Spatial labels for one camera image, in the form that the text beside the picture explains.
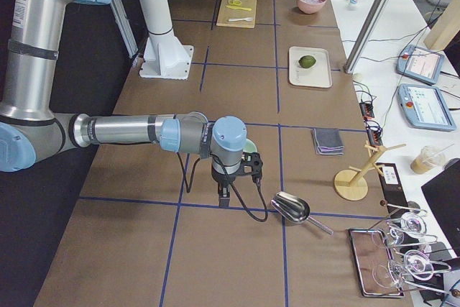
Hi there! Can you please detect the wooden mug tree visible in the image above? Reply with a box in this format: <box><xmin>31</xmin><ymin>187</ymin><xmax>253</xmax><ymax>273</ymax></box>
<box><xmin>333</xmin><ymin>142</ymin><xmax>405</xmax><ymax>201</ymax></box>

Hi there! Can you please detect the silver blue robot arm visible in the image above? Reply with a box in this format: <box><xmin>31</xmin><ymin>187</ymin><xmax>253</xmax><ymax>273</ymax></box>
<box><xmin>1</xmin><ymin>0</ymin><xmax>254</xmax><ymax>208</ymax></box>

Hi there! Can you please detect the aluminium frame post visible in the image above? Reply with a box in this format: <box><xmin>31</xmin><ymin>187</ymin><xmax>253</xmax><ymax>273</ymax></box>
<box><xmin>344</xmin><ymin>0</ymin><xmax>389</xmax><ymax>74</ymax></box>

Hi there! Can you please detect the white plastic spoon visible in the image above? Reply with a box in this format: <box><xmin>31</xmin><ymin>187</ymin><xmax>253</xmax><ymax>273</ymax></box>
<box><xmin>228</xmin><ymin>17</ymin><xmax>254</xmax><ymax>22</ymax></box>

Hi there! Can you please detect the mint green bowl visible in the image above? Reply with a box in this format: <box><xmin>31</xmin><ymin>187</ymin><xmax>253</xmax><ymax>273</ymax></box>
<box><xmin>244</xmin><ymin>139</ymin><xmax>258</xmax><ymax>153</ymax></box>

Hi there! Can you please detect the grey folded cloth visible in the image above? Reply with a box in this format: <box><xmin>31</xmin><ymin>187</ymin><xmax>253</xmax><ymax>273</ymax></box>
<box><xmin>311</xmin><ymin>127</ymin><xmax>344</xmax><ymax>155</ymax></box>

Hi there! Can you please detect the wooden cutting board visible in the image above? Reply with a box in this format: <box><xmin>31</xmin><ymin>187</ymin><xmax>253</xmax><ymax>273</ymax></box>
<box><xmin>216</xmin><ymin>0</ymin><xmax>257</xmax><ymax>29</ymax></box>

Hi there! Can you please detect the black camera mount wrist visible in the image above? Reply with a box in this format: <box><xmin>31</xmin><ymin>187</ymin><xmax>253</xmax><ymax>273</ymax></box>
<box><xmin>241</xmin><ymin>152</ymin><xmax>263</xmax><ymax>183</ymax></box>

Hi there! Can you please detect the steel mirror tray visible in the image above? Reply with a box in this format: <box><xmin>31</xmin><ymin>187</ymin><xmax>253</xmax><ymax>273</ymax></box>
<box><xmin>348</xmin><ymin>228</ymin><xmax>405</xmax><ymax>299</ymax></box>

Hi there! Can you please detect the iced coffee plastic cup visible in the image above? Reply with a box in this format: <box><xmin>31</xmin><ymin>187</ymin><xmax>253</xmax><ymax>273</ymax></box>
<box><xmin>410</xmin><ymin>143</ymin><xmax>454</xmax><ymax>174</ymax></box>

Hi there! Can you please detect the upper teach pendant tablet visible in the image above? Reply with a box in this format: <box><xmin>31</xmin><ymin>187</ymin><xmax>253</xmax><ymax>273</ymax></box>
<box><xmin>397</xmin><ymin>45</ymin><xmax>444</xmax><ymax>86</ymax></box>

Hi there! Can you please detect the teach pendant tablet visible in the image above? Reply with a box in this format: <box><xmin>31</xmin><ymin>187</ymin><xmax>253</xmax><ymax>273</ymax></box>
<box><xmin>397</xmin><ymin>83</ymin><xmax>456</xmax><ymax>132</ymax></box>
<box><xmin>397</xmin><ymin>45</ymin><xmax>444</xmax><ymax>86</ymax></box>

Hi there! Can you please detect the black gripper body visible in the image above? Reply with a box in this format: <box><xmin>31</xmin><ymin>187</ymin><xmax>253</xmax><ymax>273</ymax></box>
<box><xmin>211</xmin><ymin>167</ymin><xmax>237</xmax><ymax>196</ymax></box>

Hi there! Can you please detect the lower teach pendant tablet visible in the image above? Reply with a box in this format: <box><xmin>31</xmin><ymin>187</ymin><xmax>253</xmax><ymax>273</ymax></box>
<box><xmin>397</xmin><ymin>83</ymin><xmax>456</xmax><ymax>132</ymax></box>

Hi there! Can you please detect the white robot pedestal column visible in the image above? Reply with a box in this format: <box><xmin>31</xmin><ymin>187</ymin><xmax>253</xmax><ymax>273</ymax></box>
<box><xmin>139</xmin><ymin>0</ymin><xmax>194</xmax><ymax>80</ymax></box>

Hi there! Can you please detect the black cable wrist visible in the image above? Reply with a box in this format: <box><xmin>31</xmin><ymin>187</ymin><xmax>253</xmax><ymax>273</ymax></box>
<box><xmin>183</xmin><ymin>152</ymin><xmax>269</xmax><ymax>223</ymax></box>

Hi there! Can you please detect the steel scoop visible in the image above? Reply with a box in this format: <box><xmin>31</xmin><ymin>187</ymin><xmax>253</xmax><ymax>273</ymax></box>
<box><xmin>270</xmin><ymin>191</ymin><xmax>334</xmax><ymax>235</ymax></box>

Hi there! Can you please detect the glass rack with wine glasses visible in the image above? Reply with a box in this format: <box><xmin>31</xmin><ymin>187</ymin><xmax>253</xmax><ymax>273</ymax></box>
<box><xmin>372</xmin><ymin>200</ymin><xmax>459</xmax><ymax>300</ymax></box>

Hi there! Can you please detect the green lime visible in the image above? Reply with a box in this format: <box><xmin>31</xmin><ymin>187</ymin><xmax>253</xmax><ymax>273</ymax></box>
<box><xmin>298</xmin><ymin>55</ymin><xmax>317</xmax><ymax>69</ymax></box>

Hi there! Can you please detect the beige tray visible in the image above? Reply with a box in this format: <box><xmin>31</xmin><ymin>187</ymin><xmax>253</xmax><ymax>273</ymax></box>
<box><xmin>288</xmin><ymin>46</ymin><xmax>332</xmax><ymax>88</ymax></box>

